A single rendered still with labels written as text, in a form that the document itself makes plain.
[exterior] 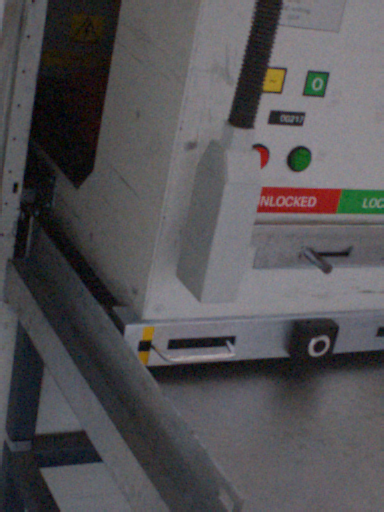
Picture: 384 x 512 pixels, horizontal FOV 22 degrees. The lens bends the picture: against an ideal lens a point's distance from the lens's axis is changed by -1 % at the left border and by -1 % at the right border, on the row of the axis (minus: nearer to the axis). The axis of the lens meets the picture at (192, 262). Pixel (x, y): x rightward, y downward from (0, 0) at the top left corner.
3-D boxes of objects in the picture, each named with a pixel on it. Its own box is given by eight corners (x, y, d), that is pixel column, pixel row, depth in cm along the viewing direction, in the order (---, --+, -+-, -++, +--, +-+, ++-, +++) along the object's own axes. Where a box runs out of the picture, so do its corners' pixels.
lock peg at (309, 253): (333, 277, 126) (341, 249, 125) (319, 278, 125) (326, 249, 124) (308, 256, 131) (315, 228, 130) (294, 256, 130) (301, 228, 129)
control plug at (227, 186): (237, 304, 114) (270, 157, 108) (199, 305, 112) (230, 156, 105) (208, 273, 121) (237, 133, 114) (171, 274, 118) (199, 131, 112)
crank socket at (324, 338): (334, 360, 135) (343, 328, 133) (296, 363, 132) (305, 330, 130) (323, 350, 137) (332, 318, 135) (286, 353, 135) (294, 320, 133)
